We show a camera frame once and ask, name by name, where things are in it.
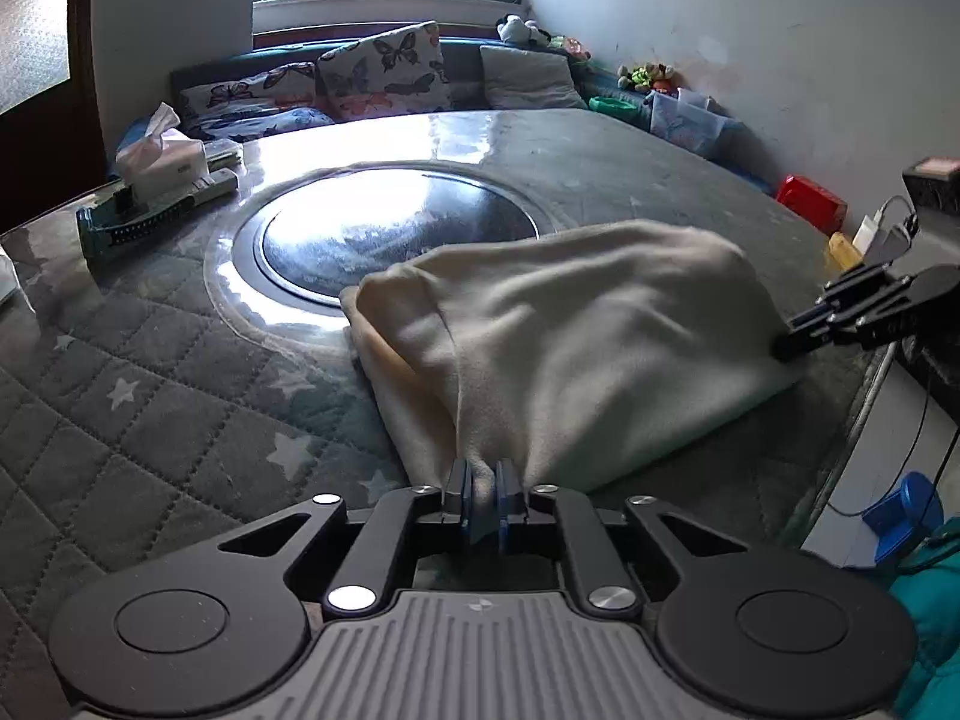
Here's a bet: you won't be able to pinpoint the cream sweatshirt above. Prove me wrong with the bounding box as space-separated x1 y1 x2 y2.
340 221 799 491

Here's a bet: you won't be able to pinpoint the white charger plug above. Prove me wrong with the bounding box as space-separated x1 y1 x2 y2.
853 216 911 266

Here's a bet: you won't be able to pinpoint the red plastic stool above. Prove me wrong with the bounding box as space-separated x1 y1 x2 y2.
776 174 848 236

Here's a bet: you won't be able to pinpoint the blue round object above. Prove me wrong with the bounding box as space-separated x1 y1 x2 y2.
862 472 944 566

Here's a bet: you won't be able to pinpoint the clear plastic storage box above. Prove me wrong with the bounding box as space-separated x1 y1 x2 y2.
647 91 737 160

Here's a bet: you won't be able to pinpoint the grey quilted star tablecloth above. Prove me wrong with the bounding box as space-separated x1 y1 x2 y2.
2 109 885 718

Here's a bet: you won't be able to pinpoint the teal jacket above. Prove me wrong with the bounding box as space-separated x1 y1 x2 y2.
889 517 960 720

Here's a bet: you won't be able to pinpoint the colourful plush toys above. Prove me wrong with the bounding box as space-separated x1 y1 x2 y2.
617 62 677 96

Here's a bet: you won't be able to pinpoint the green bowl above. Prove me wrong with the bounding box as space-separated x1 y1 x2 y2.
587 96 640 122

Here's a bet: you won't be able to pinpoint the round black induction cooktop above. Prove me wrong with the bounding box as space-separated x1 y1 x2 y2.
231 164 555 314

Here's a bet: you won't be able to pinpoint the grey cushion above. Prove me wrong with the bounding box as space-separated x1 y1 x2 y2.
480 46 586 110

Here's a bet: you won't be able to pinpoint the panda plush toy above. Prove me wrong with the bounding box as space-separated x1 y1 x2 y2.
494 13 551 47

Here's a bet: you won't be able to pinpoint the white remote control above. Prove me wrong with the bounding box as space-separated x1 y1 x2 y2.
187 167 239 205

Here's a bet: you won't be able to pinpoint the green packet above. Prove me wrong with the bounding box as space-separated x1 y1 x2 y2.
203 138 244 172

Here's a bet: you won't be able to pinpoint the pink wet wipes pack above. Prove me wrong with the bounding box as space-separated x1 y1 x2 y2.
0 247 21 305

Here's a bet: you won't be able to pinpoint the pink tissue box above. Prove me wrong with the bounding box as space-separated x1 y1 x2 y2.
116 103 208 202

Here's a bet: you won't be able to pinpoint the right butterfly pillow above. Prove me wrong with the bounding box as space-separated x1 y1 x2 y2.
317 21 452 122

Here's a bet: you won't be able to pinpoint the butterfly pillow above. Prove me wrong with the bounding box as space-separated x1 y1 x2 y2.
317 21 452 122
176 62 335 143

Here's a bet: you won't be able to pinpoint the left butterfly pillow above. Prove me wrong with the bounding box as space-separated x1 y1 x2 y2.
176 62 335 143

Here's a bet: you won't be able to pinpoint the blue sofa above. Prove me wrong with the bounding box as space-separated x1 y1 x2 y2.
110 32 775 197

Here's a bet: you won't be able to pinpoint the dark wooden door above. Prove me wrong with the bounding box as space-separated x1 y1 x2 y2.
2 0 107 231

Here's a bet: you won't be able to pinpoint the black cable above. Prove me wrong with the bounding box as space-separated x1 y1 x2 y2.
823 343 960 522

